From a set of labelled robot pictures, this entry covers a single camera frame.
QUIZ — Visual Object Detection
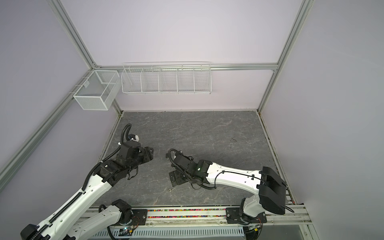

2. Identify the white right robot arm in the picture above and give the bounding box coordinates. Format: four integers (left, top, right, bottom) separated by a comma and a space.
166, 149, 294, 225

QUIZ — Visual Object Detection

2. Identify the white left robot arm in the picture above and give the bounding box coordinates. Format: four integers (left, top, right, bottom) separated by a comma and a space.
21, 124, 154, 240

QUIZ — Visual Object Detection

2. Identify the white mesh box basket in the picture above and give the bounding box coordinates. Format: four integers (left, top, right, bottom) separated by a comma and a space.
74, 70, 122, 111

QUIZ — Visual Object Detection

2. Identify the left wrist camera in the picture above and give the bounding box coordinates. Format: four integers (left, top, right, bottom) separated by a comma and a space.
126, 134, 139, 142

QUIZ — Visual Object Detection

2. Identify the white vented cable duct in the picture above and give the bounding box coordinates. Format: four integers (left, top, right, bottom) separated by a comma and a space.
89, 226, 245, 240

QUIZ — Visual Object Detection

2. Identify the white wire shelf basket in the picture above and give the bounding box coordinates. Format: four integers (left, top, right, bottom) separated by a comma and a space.
121, 62, 212, 95

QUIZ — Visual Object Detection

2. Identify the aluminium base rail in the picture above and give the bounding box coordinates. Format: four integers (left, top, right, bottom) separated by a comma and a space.
56, 205, 310, 230

